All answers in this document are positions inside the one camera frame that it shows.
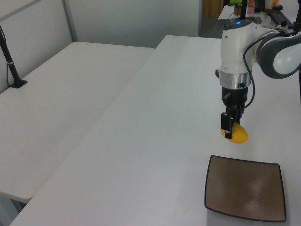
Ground yellow potato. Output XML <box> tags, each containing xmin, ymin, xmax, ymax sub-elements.
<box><xmin>220</xmin><ymin>122</ymin><xmax>249</xmax><ymax>145</ymax></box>

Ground black keyboard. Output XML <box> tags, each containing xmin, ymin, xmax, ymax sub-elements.
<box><xmin>266</xmin><ymin>6</ymin><xmax>295</xmax><ymax>27</ymax></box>

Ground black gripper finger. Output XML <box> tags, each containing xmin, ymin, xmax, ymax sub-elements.
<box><xmin>234</xmin><ymin>107</ymin><xmax>244</xmax><ymax>125</ymax></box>
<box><xmin>220</xmin><ymin>107</ymin><xmax>234</xmax><ymax>139</ymax></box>

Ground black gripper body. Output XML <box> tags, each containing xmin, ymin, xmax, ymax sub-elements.
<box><xmin>221</xmin><ymin>86</ymin><xmax>249</xmax><ymax>111</ymax></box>

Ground black camera stand pole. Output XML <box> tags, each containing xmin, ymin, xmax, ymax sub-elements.
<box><xmin>0</xmin><ymin>24</ymin><xmax>28</xmax><ymax>89</ymax></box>

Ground grey partition post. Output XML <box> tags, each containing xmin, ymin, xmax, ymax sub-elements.
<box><xmin>62</xmin><ymin>0</ymin><xmax>79</xmax><ymax>44</ymax></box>

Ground dark gripper cable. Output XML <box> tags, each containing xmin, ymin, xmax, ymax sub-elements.
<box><xmin>243</xmin><ymin>32</ymin><xmax>257</xmax><ymax>111</ymax></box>

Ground black upright pole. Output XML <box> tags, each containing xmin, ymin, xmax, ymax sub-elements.
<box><xmin>239</xmin><ymin>0</ymin><xmax>247</xmax><ymax>21</ymax></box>

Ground brown wooden cabinet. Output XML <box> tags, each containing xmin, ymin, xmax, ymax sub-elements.
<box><xmin>202</xmin><ymin>0</ymin><xmax>223</xmax><ymax>17</ymax></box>

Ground white folding side table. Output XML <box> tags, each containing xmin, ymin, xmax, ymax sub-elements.
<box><xmin>0</xmin><ymin>41</ymin><xmax>156</xmax><ymax>204</ymax></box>

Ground brown square ceramic plate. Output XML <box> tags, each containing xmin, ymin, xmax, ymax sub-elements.
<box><xmin>204</xmin><ymin>154</ymin><xmax>287</xmax><ymax>223</ymax></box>

